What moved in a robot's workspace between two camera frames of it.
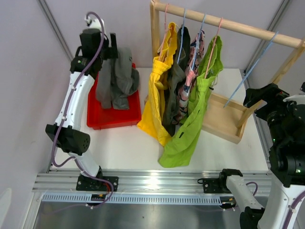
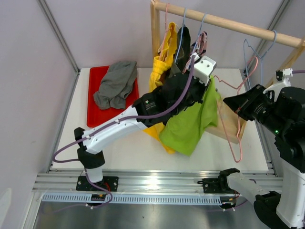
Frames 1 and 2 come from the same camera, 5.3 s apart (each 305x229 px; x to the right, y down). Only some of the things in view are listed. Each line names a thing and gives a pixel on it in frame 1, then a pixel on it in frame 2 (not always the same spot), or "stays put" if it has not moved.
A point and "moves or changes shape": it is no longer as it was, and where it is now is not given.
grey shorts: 117,79 moves or changes shape
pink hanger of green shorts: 212,46 -> 241,154
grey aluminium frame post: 45,7 stays put
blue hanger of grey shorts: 250,68 -> 260,57
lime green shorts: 211,64 -> 182,133
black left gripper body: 105,52 -> 197,95
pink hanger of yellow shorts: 165,33 stays put
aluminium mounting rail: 66,182 stays put
